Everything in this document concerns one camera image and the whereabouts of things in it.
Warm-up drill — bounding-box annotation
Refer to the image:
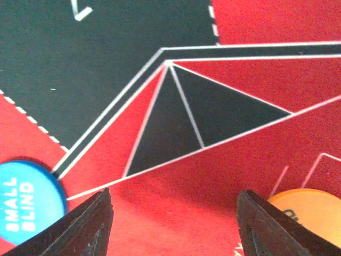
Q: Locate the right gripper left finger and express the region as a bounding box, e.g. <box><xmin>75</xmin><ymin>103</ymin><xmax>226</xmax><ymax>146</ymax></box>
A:
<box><xmin>4</xmin><ymin>188</ymin><xmax>114</xmax><ymax>255</ymax></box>

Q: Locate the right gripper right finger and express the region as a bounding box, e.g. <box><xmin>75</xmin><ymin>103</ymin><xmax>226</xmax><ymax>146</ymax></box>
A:
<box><xmin>237</xmin><ymin>190</ymin><xmax>340</xmax><ymax>255</ymax></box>

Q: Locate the orange big blind button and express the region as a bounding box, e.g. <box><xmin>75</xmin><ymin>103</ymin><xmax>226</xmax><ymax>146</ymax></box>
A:
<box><xmin>268</xmin><ymin>188</ymin><xmax>340</xmax><ymax>247</ymax></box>

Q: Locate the blue small blind button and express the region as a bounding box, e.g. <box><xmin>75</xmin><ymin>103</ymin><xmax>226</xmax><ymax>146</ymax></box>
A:
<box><xmin>1</xmin><ymin>160</ymin><xmax>68</xmax><ymax>245</ymax></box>

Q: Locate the round red black poker mat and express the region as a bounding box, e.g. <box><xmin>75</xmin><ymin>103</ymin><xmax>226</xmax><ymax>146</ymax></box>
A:
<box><xmin>1</xmin><ymin>1</ymin><xmax>340</xmax><ymax>255</ymax></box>

